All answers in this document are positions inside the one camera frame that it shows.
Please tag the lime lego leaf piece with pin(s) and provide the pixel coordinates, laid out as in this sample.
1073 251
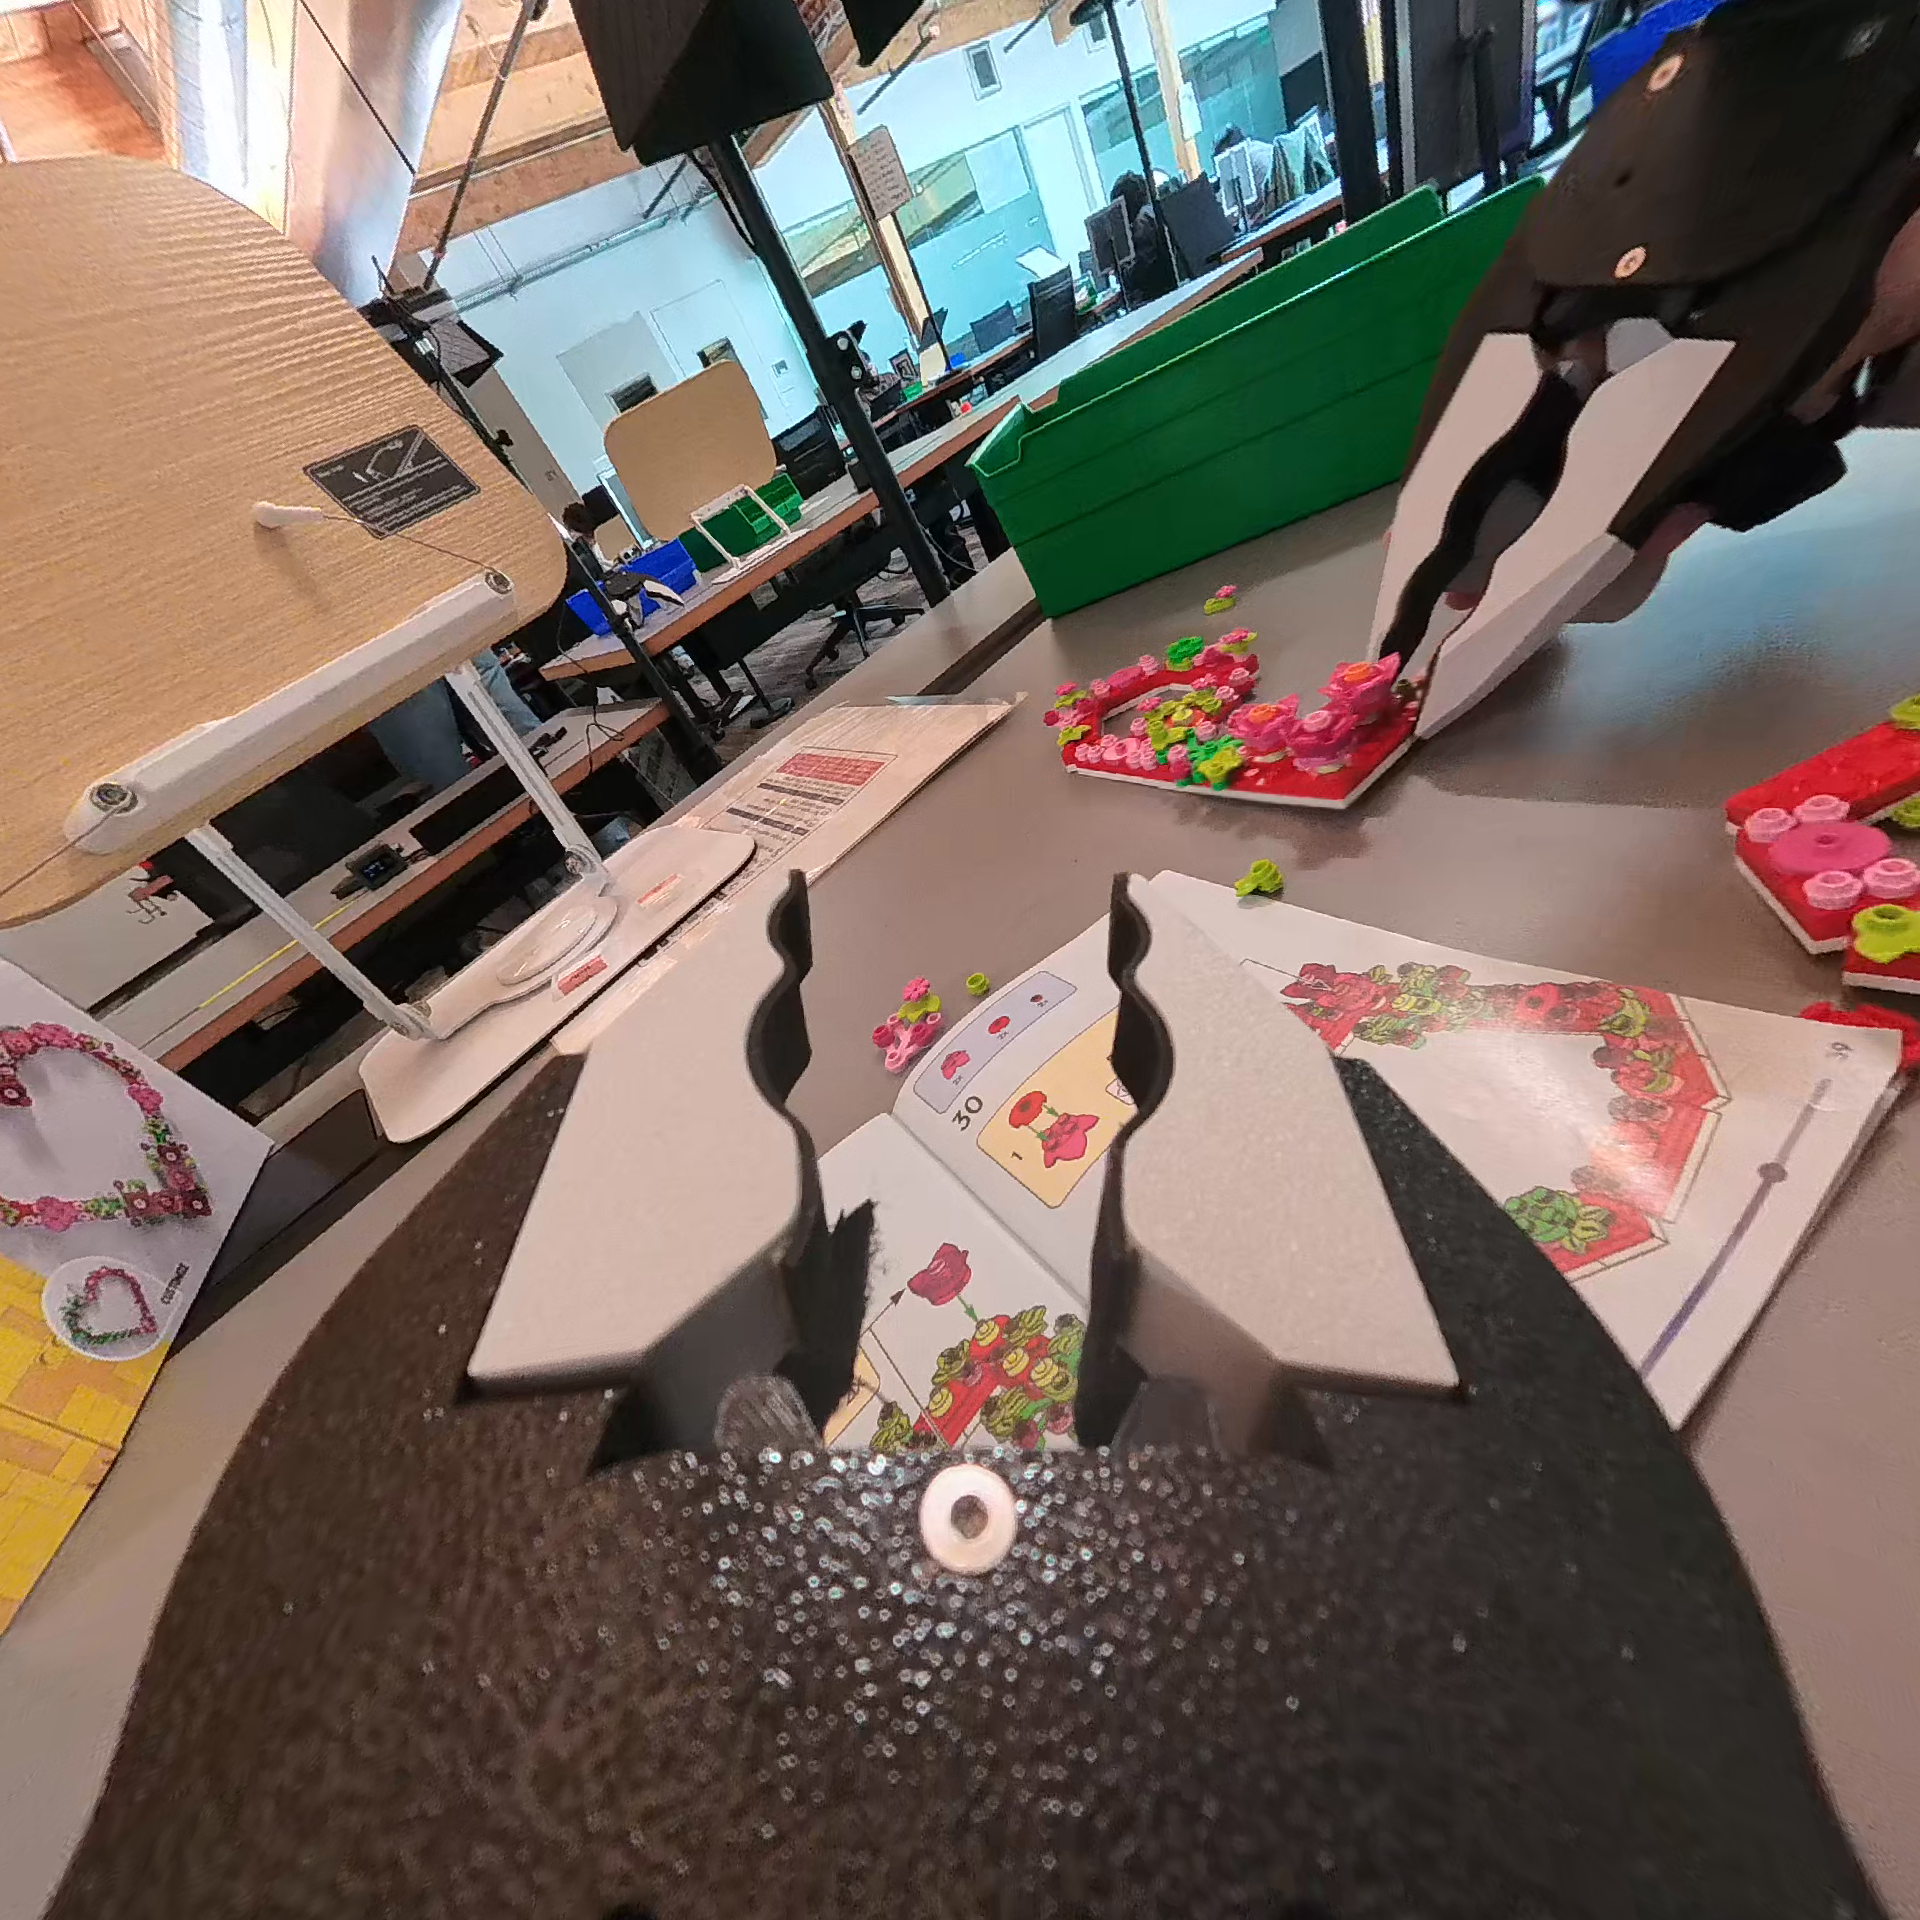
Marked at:
1259 877

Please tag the black rig pole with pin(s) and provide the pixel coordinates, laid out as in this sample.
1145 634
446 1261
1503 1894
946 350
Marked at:
811 336

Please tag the white board stand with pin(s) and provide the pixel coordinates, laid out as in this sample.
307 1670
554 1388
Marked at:
289 721

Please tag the black square panel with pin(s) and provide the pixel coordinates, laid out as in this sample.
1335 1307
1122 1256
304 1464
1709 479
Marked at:
705 75

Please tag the black flat panel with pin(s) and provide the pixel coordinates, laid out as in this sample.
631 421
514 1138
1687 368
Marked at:
886 21

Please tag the black office chair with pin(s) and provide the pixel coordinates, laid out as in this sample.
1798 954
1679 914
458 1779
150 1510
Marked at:
855 623

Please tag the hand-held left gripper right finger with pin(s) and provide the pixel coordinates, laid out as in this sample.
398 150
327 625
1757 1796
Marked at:
1259 1202

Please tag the pink lego flower cluster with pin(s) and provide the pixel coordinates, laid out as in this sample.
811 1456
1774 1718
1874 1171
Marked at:
907 1021

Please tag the light wood board with label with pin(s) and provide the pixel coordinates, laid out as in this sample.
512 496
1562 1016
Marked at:
196 452

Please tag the person's right hand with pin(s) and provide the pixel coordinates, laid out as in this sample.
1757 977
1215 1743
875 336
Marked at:
1655 579

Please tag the green storage bins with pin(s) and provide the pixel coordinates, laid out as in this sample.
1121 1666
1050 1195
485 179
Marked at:
752 510

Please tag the black camera rig stand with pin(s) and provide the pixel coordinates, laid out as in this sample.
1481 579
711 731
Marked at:
450 341

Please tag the stacked green plastic bins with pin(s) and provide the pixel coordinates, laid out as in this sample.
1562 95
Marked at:
1245 402

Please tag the small red lego flower frame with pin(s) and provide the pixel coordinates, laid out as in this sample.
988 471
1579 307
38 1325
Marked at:
1823 855

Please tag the blue storage bins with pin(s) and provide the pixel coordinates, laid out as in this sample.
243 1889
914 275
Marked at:
643 561

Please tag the lego instruction booklet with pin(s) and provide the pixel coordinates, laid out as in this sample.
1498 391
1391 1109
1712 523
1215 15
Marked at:
1503 1080

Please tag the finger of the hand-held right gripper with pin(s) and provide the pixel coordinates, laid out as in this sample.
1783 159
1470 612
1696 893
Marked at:
1528 602
1449 452

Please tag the white sheet with red label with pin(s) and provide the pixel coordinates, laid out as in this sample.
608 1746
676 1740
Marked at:
902 751

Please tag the large red lego flower frame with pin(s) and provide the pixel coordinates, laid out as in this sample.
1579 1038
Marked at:
1301 780

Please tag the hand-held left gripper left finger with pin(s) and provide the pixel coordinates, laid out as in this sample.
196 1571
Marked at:
658 1185

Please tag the silver ventilation duct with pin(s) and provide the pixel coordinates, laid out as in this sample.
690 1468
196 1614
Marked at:
360 118

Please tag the red round lego piece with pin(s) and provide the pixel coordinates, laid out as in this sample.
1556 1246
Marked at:
1874 1027

